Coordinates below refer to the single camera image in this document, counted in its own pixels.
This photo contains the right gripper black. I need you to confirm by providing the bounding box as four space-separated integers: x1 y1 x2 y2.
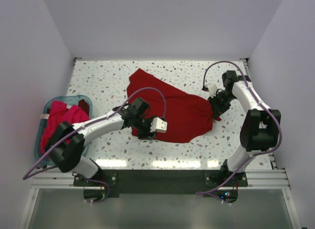
208 91 236 119

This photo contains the dark red t-shirt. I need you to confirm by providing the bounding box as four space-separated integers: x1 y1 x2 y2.
126 69 213 143

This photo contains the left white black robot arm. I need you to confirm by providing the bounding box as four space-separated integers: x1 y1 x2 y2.
45 98 164 186

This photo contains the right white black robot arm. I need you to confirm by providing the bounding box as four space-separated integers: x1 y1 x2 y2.
202 70 282 186

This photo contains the teal plastic laundry basket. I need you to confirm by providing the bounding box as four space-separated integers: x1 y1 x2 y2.
34 95 93 160

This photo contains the pink t-shirt in basket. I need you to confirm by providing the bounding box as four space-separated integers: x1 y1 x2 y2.
40 99 90 154

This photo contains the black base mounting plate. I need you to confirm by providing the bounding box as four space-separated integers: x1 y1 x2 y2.
73 169 249 202

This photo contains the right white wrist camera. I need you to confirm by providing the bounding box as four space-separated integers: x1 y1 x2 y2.
207 84 218 96

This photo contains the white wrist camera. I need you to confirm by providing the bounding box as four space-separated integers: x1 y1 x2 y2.
150 117 167 133
207 84 218 96

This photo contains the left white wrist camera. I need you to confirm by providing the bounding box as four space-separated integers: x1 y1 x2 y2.
150 117 167 133

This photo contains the aluminium frame rail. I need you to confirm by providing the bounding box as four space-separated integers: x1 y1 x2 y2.
31 169 290 191

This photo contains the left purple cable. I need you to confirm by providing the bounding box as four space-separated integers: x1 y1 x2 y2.
22 87 168 210

